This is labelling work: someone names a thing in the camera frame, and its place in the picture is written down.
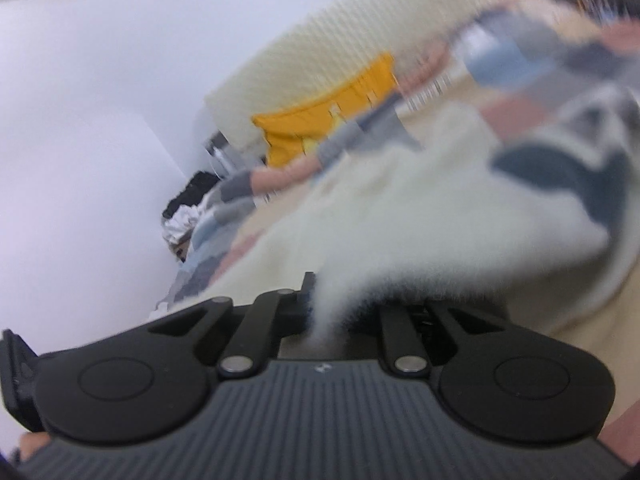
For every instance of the cream quilted headboard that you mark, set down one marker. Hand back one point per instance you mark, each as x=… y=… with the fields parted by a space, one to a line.
x=350 y=25

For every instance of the yellow pillow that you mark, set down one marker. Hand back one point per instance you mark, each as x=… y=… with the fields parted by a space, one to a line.
x=310 y=130

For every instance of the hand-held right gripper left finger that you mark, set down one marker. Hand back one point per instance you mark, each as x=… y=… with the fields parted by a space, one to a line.
x=260 y=320

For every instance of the white ruffled cloth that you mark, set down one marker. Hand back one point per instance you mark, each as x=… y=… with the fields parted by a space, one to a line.
x=180 y=222

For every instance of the dark cloth pile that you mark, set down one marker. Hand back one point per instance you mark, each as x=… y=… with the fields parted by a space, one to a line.
x=200 y=187

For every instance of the cream and blue striped sweater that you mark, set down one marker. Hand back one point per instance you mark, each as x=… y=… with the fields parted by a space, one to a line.
x=400 y=220

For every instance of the patchwork blanket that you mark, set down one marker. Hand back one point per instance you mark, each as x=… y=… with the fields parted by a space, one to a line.
x=220 y=225

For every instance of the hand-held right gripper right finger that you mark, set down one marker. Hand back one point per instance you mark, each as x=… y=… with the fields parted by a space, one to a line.
x=400 y=340

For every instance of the pink and grey bolster pillow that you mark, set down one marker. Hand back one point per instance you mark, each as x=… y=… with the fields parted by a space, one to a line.
x=280 y=177

